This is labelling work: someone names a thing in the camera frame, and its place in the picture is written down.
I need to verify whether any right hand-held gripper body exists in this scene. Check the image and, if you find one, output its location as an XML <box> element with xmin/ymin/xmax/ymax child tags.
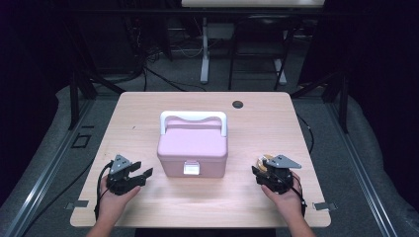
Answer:
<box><xmin>263</xmin><ymin>153</ymin><xmax>302</xmax><ymax>196</ymax></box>

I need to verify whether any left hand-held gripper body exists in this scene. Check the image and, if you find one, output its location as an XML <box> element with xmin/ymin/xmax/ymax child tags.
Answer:
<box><xmin>106</xmin><ymin>153</ymin><xmax>146</xmax><ymax>197</ymax></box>

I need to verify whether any yellow tape roll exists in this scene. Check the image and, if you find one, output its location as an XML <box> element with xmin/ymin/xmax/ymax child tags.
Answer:
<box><xmin>256</xmin><ymin>153</ymin><xmax>275</xmax><ymax>173</ymax></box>

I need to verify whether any pink storage box white handle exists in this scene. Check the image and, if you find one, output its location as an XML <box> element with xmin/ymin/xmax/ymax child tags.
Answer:
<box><xmin>156</xmin><ymin>110</ymin><xmax>229</xmax><ymax>179</ymax></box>

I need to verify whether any person's left hand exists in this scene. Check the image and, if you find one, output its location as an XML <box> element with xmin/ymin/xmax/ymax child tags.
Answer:
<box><xmin>98</xmin><ymin>175</ymin><xmax>143</xmax><ymax>217</ymax></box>

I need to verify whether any person's right hand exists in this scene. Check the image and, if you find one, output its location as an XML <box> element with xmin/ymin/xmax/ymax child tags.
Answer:
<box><xmin>260</xmin><ymin>179</ymin><xmax>306</xmax><ymax>218</ymax></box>

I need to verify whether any grey tape strip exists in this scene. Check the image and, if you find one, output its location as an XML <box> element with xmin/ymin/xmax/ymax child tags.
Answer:
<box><xmin>312</xmin><ymin>201</ymin><xmax>338</xmax><ymax>212</ymax></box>
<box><xmin>64</xmin><ymin>199</ymin><xmax>90</xmax><ymax>210</ymax></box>

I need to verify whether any black metal stand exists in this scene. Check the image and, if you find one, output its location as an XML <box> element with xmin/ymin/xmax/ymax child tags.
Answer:
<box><xmin>63</xmin><ymin>19</ymin><xmax>126</xmax><ymax>131</ymax></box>
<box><xmin>290</xmin><ymin>65</ymin><xmax>351</xmax><ymax>134</ymax></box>

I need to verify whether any black chair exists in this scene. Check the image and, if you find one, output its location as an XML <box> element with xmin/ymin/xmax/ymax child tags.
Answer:
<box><xmin>227</xmin><ymin>14</ymin><xmax>298</xmax><ymax>92</ymax></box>

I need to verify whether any left hand-held gripper black cable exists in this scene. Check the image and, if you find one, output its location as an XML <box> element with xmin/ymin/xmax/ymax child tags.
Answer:
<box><xmin>94</xmin><ymin>160</ymin><xmax>115</xmax><ymax>221</ymax></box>

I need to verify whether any hand-held gripper black cable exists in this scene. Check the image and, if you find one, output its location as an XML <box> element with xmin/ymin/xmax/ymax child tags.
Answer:
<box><xmin>290</xmin><ymin>171</ymin><xmax>308</xmax><ymax>217</ymax></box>
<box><xmin>94</xmin><ymin>160</ymin><xmax>115</xmax><ymax>221</ymax></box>

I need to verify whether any right hand-held gripper black cable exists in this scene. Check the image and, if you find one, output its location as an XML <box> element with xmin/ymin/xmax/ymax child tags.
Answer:
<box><xmin>290</xmin><ymin>171</ymin><xmax>308</xmax><ymax>217</ymax></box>

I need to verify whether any black table edge cable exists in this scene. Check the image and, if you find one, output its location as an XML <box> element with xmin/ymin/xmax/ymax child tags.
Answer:
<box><xmin>295</xmin><ymin>114</ymin><xmax>316</xmax><ymax>156</ymax></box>

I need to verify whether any long black floor cable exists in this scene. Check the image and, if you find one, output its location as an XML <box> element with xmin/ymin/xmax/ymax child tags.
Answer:
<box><xmin>19</xmin><ymin>159</ymin><xmax>97</xmax><ymax>237</ymax></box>

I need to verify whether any aluminium floor rail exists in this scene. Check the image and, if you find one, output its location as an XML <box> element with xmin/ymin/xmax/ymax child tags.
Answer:
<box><xmin>325</xmin><ymin>101</ymin><xmax>400</xmax><ymax>237</ymax></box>
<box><xmin>0</xmin><ymin>98</ymin><xmax>97</xmax><ymax>237</ymax></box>

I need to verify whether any white floor cable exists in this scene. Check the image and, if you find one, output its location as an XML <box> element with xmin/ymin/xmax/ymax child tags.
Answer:
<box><xmin>171</xmin><ymin>43</ymin><xmax>205</xmax><ymax>59</ymax></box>

